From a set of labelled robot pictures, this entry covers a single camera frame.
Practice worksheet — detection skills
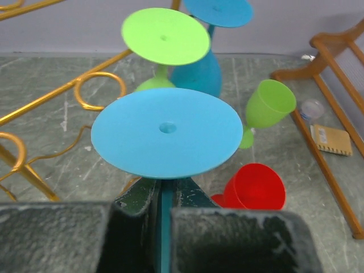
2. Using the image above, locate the green wine glass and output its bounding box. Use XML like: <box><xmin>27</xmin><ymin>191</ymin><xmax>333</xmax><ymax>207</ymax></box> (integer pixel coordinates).
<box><xmin>121</xmin><ymin>7</ymin><xmax>210</xmax><ymax>92</ymax></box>
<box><xmin>239</xmin><ymin>79</ymin><xmax>296</xmax><ymax>149</ymax></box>

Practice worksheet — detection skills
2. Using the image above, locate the light blue wine glass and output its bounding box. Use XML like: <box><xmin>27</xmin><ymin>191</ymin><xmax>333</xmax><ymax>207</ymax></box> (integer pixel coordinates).
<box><xmin>91</xmin><ymin>88</ymin><xmax>243</xmax><ymax>272</ymax></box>

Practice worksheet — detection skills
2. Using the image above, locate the dark blue wine glass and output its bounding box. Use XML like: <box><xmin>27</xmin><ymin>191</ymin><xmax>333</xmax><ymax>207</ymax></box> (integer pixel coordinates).
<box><xmin>169</xmin><ymin>0</ymin><xmax>254</xmax><ymax>97</ymax></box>

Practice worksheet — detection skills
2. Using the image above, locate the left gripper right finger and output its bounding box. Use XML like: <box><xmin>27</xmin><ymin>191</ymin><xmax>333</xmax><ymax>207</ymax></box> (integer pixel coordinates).
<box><xmin>170</xmin><ymin>178</ymin><xmax>323</xmax><ymax>272</ymax></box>

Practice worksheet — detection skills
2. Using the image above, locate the red wine glass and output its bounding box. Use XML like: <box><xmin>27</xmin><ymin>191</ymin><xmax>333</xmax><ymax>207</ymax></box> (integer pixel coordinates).
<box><xmin>211</xmin><ymin>163</ymin><xmax>286</xmax><ymax>210</ymax></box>

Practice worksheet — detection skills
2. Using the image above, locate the gold wire glass rack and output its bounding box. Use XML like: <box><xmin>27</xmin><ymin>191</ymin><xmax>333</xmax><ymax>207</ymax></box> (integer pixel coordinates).
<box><xmin>1</xmin><ymin>1</ymin><xmax>181</xmax><ymax>202</ymax></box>

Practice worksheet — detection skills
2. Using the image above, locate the orange wooden tiered rack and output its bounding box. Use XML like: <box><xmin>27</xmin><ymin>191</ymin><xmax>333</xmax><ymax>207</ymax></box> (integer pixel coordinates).
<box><xmin>270</xmin><ymin>20</ymin><xmax>363</xmax><ymax>239</ymax></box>

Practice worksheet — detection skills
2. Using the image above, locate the brown spiral notebook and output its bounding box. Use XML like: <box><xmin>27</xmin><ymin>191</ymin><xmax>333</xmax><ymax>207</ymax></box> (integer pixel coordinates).
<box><xmin>310</xmin><ymin>124</ymin><xmax>353</xmax><ymax>156</ymax></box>

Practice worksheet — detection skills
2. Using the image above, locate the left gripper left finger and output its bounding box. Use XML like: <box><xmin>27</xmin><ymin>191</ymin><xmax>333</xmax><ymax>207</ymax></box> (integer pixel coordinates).
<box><xmin>1</xmin><ymin>179</ymin><xmax>156</xmax><ymax>272</ymax></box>

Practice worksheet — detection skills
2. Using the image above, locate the clear plastic cap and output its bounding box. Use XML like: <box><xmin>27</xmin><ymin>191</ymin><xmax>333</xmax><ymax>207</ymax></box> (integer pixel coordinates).
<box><xmin>300</xmin><ymin>99</ymin><xmax>325</xmax><ymax>122</ymax></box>

